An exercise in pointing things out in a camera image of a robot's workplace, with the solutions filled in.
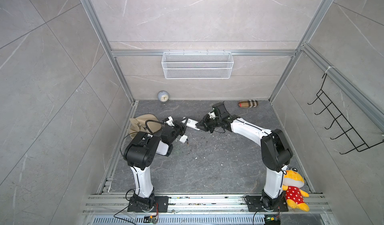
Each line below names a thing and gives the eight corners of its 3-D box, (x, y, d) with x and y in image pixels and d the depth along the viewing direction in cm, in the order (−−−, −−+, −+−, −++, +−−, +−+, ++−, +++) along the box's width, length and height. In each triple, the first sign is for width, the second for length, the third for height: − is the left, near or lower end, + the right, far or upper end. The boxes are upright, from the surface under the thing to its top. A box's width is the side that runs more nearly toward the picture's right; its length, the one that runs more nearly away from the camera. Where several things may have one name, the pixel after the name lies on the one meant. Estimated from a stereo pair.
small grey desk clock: (159, 105, 120) (156, 97, 113) (160, 98, 125) (158, 90, 118) (167, 105, 120) (166, 97, 113) (168, 98, 125) (167, 90, 118)
